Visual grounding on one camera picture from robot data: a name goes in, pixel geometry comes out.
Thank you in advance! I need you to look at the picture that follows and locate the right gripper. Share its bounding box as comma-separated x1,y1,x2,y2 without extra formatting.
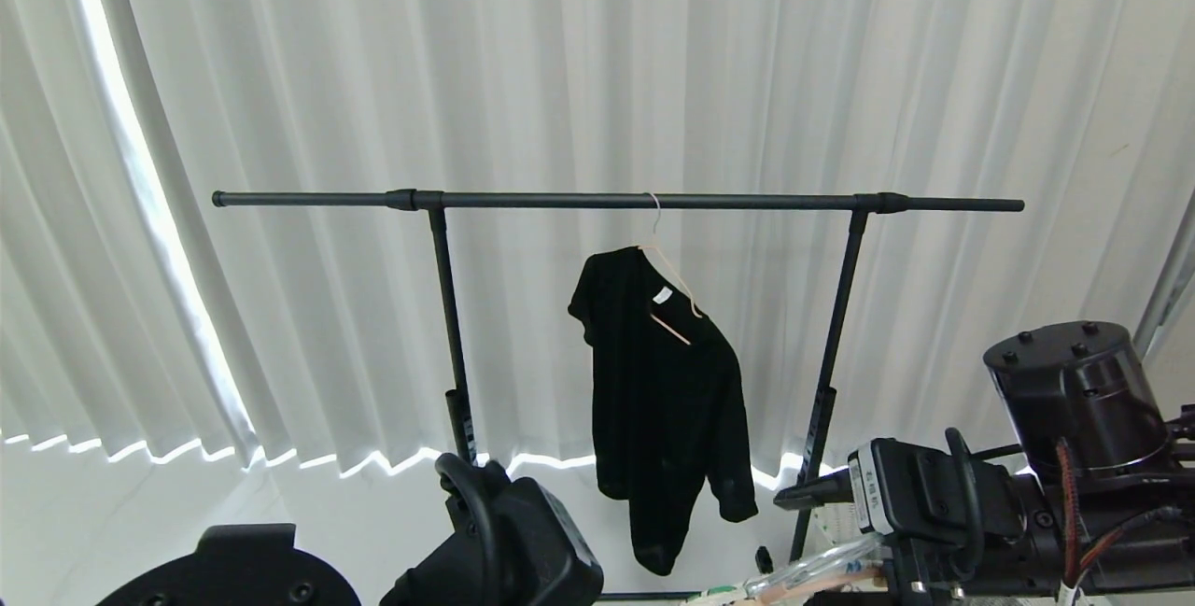
773,475,1070,606

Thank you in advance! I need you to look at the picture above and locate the cream printed garment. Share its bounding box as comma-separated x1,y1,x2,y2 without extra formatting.
686,534,888,606

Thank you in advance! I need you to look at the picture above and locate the pink clothes hanger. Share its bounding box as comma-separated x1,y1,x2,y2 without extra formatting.
747,569,888,606
638,193,706,345

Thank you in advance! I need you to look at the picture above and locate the black garment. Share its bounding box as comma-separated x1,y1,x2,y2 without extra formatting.
568,247,759,577

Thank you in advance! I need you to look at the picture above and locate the black clothes rack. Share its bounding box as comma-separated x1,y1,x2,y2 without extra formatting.
212,189,1025,602

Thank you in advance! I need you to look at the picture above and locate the white curtain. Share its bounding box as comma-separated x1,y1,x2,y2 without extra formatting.
0,0,1195,486

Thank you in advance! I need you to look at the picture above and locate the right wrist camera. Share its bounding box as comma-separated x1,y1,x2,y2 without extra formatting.
848,438,1028,542

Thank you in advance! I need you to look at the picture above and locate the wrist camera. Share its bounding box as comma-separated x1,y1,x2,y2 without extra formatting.
378,475,605,606
848,438,1028,542

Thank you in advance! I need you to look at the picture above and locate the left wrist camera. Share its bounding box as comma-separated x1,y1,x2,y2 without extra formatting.
378,475,605,606

